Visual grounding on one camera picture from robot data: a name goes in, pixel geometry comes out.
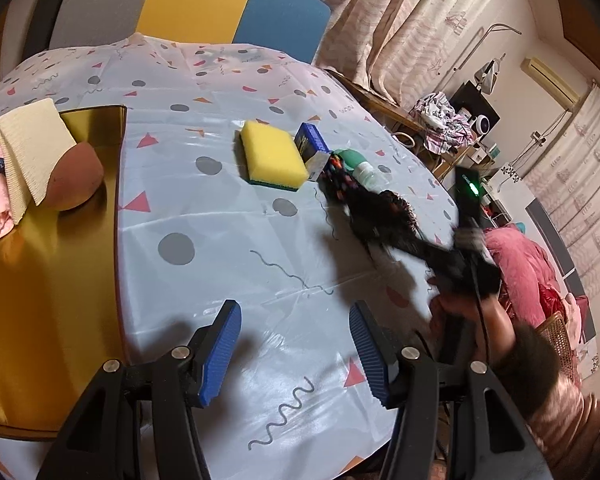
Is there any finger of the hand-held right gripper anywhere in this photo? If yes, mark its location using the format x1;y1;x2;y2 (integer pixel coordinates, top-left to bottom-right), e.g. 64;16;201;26
352;210;456;281

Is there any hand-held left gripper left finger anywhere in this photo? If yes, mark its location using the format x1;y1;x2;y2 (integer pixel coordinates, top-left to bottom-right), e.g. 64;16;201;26
35;300;242;480

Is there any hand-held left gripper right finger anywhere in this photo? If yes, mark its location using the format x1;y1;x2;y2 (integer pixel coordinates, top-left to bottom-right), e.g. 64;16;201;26
349;301;556;480

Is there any green small bottle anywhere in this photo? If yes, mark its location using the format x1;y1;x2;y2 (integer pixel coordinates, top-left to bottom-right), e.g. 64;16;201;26
332;149;381;188

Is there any blue tissue pack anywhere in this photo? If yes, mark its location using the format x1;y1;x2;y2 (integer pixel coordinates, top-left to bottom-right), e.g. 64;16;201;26
294;122;332;182

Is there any yellow green sponge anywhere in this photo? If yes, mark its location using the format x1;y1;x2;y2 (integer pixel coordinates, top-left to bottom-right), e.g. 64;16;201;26
239;120;310;193

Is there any gold metal tin box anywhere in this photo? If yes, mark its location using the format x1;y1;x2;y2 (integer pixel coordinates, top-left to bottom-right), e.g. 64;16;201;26
0;105;128;442

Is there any brown makeup sponge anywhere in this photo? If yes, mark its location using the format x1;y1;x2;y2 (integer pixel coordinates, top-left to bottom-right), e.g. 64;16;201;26
44;141;105;212

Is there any beige cloth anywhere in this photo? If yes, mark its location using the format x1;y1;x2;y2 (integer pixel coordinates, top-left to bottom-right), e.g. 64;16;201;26
0;97;78;226

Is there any person's right forearm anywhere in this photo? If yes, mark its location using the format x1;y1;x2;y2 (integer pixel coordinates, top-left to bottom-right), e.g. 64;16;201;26
490;320;600;480

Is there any person's right hand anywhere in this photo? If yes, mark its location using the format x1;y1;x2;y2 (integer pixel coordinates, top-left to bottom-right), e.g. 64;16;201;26
427;290;518;361

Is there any pink bedding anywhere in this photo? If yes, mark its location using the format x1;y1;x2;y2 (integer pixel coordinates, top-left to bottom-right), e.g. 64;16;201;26
485;225;588;331

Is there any white shelf unit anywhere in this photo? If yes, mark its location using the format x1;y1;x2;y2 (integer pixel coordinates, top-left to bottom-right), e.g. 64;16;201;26
475;175;511;226

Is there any dark grey board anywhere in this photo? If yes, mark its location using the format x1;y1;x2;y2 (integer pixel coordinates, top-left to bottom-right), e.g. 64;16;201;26
527;197;598;341

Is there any wicker chair back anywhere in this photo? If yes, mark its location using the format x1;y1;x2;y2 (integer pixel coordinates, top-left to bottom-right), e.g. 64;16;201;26
535;310;581;376

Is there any patterned white plastic tablecloth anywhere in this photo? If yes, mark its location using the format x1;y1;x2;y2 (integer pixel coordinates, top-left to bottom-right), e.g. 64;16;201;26
0;35;461;480

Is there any pile of clothes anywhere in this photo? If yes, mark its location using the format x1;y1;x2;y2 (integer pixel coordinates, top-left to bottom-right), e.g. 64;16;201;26
412;92;476;153

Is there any wooden side table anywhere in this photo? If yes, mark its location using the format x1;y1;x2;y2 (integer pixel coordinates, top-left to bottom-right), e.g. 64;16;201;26
325;67;461;181

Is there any patterned beige curtain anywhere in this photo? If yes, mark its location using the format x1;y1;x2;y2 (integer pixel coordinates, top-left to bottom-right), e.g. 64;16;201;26
287;0;526;111
522;80;600;311

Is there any garment steamer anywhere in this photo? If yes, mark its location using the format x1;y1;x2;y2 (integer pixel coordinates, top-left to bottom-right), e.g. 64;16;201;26
452;24;523;93

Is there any white air conditioner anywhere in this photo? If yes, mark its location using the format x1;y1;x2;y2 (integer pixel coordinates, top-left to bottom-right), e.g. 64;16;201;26
521;56;581;108

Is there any grey yellow blue chair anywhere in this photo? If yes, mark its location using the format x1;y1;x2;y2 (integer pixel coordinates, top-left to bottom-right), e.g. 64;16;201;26
47;0;332;66

